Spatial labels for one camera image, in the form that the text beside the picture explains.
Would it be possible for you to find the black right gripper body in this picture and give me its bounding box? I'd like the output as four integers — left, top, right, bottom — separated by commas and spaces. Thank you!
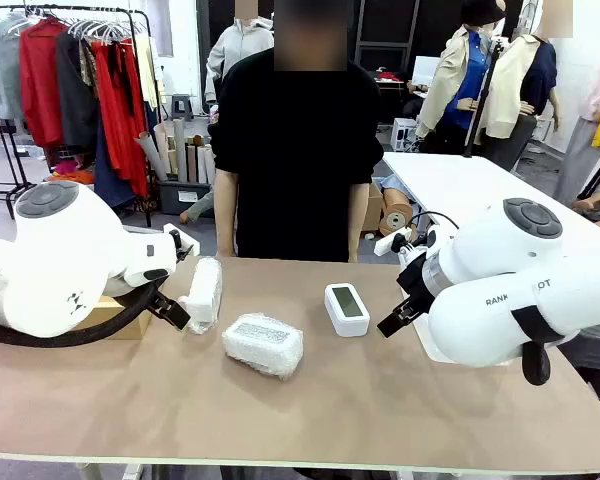
397, 247, 436, 311

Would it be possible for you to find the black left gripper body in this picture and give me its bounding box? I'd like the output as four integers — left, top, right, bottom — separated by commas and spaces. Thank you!
172, 230, 195, 262

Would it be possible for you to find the bubble-wrapped clock with tail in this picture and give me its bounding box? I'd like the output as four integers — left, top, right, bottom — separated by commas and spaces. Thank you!
177, 256, 224, 335

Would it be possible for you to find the white unwrapped digital clock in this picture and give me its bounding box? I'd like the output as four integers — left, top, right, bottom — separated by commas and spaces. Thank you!
323, 282, 371, 339

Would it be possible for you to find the bubble-wrapped clock showing label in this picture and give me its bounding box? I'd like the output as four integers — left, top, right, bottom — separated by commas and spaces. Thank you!
221, 313, 305, 382

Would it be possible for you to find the person's right forearm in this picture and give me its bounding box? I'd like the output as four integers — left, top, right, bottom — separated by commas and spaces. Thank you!
214, 167, 240, 259

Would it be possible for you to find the person's left forearm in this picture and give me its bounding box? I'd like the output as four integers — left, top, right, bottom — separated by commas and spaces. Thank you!
348, 182, 371, 264

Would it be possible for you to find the clear plastic container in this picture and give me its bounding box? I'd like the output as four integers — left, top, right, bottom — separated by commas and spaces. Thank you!
410, 313, 461, 365

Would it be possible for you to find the lying mannequin in grey top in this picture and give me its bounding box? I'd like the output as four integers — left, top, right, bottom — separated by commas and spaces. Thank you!
179, 189, 216, 225

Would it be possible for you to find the dark grey storage bin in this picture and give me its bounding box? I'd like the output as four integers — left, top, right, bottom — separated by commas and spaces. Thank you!
157, 178, 214, 216

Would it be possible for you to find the open brown cardboard box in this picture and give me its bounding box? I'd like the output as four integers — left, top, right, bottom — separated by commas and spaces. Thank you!
74, 294, 154, 341

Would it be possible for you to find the kraft paper roll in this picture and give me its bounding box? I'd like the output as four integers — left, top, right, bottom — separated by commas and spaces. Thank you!
378, 187, 415, 236

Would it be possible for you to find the small brown cardboard box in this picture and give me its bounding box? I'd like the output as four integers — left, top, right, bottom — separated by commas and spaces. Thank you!
362, 182, 387, 236

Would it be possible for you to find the brown paper roll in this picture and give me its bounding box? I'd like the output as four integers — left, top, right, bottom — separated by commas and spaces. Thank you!
185, 142, 199, 184

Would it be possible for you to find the tall grey paper roll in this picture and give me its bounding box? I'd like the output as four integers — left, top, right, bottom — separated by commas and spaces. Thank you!
173, 117, 189, 184

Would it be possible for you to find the tilted grey paper roll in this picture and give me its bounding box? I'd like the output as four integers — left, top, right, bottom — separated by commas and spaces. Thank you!
133, 130, 169, 182

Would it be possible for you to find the lying mannequin in light blue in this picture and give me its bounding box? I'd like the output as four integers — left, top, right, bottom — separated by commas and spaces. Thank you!
379, 172, 424, 201

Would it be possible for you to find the navy blue cloth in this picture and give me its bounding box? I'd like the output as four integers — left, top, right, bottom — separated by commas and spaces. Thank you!
93, 119, 137, 209

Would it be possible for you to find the wide beige paper roll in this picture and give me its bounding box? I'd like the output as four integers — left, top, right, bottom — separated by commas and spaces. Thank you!
152, 122, 177, 176

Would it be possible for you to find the white work table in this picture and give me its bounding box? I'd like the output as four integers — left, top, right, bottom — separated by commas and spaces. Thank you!
382, 151, 600, 251

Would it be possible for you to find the orange cloth pile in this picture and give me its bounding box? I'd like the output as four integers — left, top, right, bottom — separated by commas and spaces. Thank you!
49, 169, 96, 187

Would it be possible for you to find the person in black sweater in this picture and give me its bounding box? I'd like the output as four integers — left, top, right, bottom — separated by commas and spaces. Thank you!
207, 0, 385, 264

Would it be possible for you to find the small black step stool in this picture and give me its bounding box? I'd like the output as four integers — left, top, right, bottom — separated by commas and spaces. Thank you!
171, 93, 195, 121

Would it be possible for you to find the white boxy appliance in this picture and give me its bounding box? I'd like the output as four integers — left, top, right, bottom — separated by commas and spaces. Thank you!
390, 118, 421, 153

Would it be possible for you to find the long red hanging dress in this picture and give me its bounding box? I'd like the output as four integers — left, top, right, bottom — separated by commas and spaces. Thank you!
90, 38, 150, 199

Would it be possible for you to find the cream hanging garment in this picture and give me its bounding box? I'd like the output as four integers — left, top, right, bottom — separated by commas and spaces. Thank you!
133, 34, 162, 112

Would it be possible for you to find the dark grey hanging garment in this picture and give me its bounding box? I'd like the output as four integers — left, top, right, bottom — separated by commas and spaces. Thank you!
54, 30, 100, 156

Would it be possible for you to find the person in grey hoodie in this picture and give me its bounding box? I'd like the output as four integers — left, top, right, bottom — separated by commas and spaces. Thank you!
204, 17, 276, 107

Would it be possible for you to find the mannequin with black hat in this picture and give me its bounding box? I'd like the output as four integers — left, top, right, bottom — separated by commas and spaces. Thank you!
414, 0, 506, 156

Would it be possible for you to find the mannequin in navy top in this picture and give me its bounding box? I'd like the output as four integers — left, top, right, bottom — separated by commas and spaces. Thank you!
482, 0, 564, 171

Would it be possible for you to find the pale blue-grey hanging hoodie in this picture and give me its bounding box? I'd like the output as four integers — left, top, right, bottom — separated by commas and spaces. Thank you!
0, 12, 29, 121

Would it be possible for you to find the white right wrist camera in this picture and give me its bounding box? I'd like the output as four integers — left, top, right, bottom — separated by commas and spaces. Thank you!
373, 227, 415, 257

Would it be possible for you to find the thin black camera cable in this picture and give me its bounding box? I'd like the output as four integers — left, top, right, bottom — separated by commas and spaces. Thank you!
409, 211, 461, 239

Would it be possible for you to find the black left arm hose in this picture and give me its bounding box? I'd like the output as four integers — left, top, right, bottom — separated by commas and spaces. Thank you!
0, 277, 167, 350

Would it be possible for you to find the black arm hose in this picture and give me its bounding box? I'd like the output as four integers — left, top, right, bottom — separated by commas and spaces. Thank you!
0, 277, 167, 350
511, 304, 580, 387

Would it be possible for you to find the black right arm hose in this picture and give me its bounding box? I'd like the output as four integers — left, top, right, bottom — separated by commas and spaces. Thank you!
511, 304, 580, 387

